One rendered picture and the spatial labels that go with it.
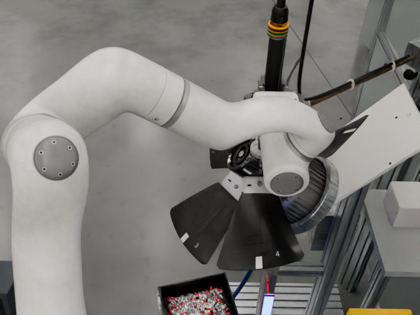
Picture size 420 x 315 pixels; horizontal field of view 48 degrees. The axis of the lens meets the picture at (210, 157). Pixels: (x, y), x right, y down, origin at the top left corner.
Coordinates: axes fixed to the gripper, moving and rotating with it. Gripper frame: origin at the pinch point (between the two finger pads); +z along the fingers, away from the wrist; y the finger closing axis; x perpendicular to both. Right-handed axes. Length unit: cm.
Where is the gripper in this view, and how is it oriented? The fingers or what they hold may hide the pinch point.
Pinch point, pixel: (272, 84)
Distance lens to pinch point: 111.3
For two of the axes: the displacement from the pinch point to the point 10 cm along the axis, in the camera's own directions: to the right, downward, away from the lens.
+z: 0.1, -6.9, 7.2
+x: 0.1, -7.2, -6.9
